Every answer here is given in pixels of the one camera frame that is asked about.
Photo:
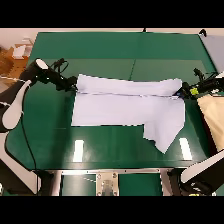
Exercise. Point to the white shirt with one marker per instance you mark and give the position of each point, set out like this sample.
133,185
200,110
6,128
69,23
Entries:
123,105

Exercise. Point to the brown cardboard box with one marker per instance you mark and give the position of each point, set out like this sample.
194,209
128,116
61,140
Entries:
13,63

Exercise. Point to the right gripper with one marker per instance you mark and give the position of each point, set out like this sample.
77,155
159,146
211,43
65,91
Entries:
186,90

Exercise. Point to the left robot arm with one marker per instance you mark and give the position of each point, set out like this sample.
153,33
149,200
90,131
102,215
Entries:
15,106

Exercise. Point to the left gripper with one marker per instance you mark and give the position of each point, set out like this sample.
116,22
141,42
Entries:
67,84

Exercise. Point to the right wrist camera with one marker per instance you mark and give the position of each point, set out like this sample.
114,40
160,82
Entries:
200,75

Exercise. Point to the silver frame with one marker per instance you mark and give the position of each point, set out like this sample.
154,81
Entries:
107,186

